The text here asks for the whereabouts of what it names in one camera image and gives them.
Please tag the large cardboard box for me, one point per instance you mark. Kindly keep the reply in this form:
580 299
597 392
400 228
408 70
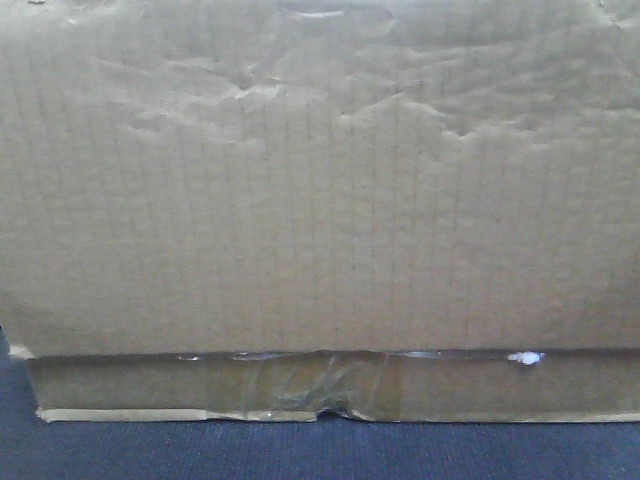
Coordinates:
404 211

